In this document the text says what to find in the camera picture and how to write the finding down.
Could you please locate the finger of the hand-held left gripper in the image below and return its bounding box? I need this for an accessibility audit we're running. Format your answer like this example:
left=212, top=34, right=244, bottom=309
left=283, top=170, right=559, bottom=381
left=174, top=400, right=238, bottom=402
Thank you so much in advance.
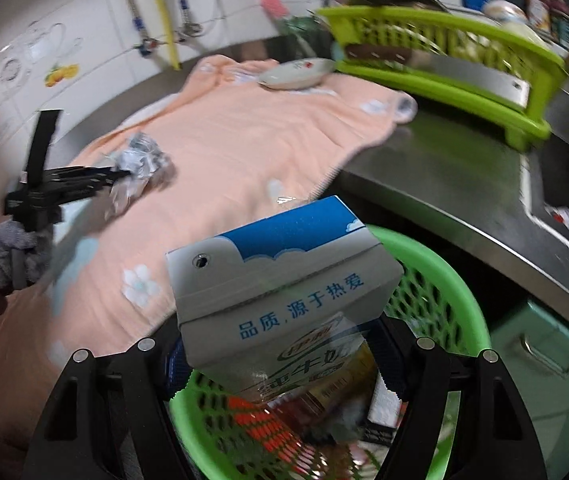
left=58, top=183, right=116, bottom=206
left=47, top=169, right=133, bottom=184

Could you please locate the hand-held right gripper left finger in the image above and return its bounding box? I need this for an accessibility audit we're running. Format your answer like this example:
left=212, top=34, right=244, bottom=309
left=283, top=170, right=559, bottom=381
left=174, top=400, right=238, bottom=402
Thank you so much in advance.
left=24, top=317, right=202, bottom=480

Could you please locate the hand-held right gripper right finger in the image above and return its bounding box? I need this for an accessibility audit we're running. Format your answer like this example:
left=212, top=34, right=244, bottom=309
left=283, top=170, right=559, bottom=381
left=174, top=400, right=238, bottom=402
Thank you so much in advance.
left=375, top=316, right=549, bottom=480

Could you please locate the silver foil wrapper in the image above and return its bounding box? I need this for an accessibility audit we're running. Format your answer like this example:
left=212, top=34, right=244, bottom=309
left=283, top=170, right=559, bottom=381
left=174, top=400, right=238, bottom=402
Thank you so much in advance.
left=104, top=132, right=178, bottom=221

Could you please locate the green mesh plastic basket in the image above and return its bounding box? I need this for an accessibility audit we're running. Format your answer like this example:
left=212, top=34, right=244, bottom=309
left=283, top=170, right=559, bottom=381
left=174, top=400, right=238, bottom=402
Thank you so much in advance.
left=168, top=225, right=493, bottom=480

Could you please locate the white and blue milk carton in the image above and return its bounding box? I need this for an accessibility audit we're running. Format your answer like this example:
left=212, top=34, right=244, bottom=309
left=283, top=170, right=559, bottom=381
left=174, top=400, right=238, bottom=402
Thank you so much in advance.
left=166, top=195, right=405, bottom=406

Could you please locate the person's left hand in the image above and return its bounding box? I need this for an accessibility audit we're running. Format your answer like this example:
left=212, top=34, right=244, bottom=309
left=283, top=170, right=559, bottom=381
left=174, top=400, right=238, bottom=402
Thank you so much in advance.
left=0, top=220, right=56, bottom=292

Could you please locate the red plastic object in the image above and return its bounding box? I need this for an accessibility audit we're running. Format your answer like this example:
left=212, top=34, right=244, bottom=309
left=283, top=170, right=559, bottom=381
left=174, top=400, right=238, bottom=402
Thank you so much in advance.
left=228, top=394, right=276, bottom=442

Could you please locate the pale green cabinet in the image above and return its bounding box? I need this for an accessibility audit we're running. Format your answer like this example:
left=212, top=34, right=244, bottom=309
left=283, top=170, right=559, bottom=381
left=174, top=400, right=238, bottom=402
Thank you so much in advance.
left=489, top=300, right=569, bottom=422

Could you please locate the peach flower print towel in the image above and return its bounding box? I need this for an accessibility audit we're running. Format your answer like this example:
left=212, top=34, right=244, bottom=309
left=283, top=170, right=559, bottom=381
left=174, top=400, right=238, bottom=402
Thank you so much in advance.
left=0, top=55, right=418, bottom=431

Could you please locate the small white dish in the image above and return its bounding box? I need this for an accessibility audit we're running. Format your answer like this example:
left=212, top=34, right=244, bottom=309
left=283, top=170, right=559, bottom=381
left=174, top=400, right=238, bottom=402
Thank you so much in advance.
left=545, top=202, right=569, bottom=233

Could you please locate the white plate with red print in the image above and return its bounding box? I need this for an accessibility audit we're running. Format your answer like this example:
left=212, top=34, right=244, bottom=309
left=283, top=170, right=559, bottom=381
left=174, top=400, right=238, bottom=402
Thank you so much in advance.
left=257, top=57, right=338, bottom=92

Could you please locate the steel sink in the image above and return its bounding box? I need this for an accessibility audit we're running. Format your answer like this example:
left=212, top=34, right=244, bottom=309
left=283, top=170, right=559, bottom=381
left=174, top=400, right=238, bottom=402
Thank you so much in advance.
left=527, top=147, right=569, bottom=273

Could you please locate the pink brush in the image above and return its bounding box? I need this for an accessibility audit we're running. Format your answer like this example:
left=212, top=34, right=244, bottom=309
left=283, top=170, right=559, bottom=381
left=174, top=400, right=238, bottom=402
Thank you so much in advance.
left=259, top=0, right=293, bottom=23

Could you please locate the green glass jar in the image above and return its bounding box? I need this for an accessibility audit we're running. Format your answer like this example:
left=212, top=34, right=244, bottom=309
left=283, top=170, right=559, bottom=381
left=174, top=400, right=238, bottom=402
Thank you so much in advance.
left=284, top=15, right=333, bottom=58

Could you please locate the green plastic dish rack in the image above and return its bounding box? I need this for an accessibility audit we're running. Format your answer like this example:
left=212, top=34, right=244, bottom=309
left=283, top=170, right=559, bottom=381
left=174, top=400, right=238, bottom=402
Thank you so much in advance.
left=317, top=5, right=569, bottom=152

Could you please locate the white bowl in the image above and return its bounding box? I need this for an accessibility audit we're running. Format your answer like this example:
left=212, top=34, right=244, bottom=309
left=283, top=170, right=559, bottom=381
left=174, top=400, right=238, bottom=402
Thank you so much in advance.
left=482, top=0, right=530, bottom=26

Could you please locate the red label sauce bottle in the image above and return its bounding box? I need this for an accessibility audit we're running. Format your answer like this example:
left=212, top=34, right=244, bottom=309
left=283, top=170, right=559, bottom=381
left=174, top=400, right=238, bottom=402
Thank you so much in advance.
left=525, top=0, right=553, bottom=36

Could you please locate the water valve with braided hose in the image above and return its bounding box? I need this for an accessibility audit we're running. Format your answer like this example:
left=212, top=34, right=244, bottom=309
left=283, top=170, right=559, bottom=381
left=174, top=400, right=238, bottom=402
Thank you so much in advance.
left=167, top=0, right=205, bottom=44
left=114, top=0, right=162, bottom=59

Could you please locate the cleaver with brown handle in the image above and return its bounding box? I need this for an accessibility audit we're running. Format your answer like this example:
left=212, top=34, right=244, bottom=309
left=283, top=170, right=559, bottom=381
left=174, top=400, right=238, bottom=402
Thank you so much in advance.
left=345, top=44, right=531, bottom=110

